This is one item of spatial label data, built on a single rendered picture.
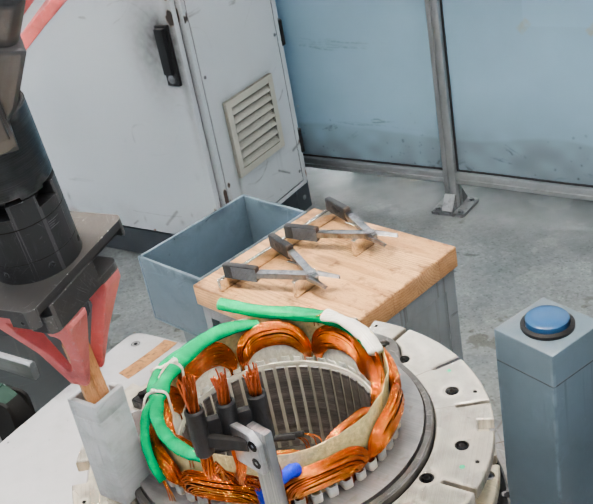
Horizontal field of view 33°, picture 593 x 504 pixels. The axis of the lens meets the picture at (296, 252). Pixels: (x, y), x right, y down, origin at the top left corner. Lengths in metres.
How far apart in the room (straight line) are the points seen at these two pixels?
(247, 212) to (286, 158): 2.18
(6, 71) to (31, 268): 0.14
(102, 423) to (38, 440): 0.69
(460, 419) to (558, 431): 0.23
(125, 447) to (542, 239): 2.56
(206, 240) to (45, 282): 0.59
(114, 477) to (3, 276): 0.18
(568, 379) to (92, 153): 2.63
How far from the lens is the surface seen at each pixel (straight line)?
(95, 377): 0.69
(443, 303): 1.04
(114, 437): 0.71
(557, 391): 0.94
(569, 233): 3.21
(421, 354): 0.82
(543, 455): 1.00
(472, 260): 3.10
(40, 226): 0.60
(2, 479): 1.35
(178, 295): 1.10
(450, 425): 0.75
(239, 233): 1.22
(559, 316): 0.95
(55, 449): 1.36
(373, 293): 0.97
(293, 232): 1.05
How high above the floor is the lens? 1.57
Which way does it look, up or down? 29 degrees down
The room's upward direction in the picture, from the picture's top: 11 degrees counter-clockwise
